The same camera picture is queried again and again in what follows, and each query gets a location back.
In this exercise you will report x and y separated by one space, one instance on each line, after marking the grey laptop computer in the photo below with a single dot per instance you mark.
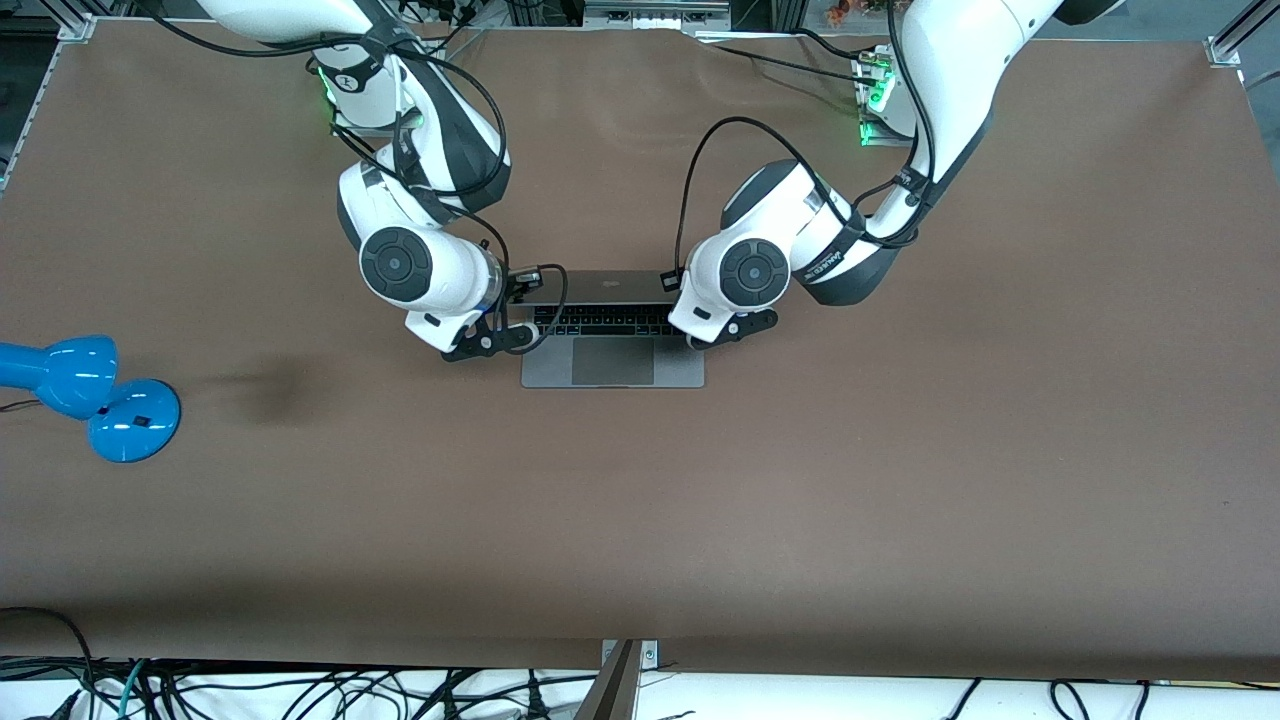
612 365

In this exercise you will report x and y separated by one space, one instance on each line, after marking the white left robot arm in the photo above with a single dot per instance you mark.
755 270

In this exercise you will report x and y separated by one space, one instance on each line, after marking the brown table cover mat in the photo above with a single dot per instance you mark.
900 520

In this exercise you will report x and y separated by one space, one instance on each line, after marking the grey power strip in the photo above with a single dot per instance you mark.
650 15

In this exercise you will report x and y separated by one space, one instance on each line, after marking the blue desk lamp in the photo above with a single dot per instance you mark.
130 420

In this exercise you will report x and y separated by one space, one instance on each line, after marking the orange background item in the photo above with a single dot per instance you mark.
840 10

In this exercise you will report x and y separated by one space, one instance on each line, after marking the dark metal strut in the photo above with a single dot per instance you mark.
612 690

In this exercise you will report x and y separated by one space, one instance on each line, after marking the aluminium frame posts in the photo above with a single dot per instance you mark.
790 12

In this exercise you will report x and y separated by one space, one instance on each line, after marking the small metal table bracket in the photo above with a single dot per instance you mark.
650 655

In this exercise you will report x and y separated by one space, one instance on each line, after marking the aluminium frame rail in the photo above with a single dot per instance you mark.
60 50
1235 40

